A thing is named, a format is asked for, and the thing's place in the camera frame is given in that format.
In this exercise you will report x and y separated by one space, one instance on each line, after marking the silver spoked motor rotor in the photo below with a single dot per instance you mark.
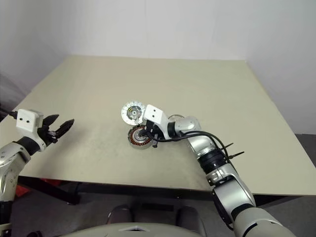
176 115

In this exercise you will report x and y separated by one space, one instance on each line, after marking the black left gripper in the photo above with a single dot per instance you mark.
47 135

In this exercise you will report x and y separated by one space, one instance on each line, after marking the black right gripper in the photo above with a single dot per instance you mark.
153 130

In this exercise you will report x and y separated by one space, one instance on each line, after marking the long black zip tie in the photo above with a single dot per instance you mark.
237 155

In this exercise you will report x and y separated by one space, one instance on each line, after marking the short black zip tie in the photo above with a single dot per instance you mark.
228 145

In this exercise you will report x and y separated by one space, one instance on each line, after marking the motor stator base copper windings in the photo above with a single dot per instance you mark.
134 142

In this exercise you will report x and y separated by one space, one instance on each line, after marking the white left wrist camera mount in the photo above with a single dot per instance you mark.
26 121

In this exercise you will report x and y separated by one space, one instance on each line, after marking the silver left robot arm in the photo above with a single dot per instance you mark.
10 153

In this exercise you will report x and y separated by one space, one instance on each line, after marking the silver rotor cap disc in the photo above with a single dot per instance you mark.
127 111

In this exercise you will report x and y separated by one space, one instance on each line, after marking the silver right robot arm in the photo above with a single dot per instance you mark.
195 145

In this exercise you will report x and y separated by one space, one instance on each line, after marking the dark rounded shape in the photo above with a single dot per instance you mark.
121 214

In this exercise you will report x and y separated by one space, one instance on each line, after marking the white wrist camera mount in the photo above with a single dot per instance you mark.
26 121
154 113

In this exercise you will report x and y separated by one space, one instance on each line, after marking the black table frame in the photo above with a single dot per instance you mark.
69 195

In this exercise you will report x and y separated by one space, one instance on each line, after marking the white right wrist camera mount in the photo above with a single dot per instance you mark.
154 113

